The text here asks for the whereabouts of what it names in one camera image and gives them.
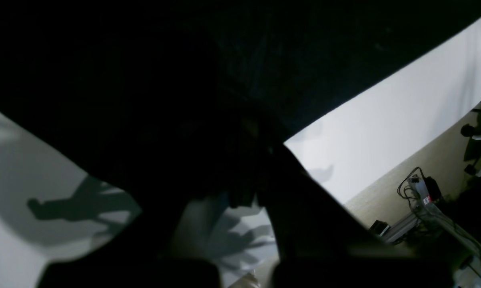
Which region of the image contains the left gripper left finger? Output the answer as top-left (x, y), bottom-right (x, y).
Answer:
top-left (38, 120), bottom-right (261, 288)

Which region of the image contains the equipment rack beside table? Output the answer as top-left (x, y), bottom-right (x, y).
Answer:
top-left (369, 166), bottom-right (481, 281)

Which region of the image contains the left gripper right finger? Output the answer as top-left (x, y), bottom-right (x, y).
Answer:
top-left (258, 144), bottom-right (454, 288)

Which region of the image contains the black t-shirt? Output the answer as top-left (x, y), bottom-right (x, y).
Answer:
top-left (0, 0), bottom-right (481, 200)

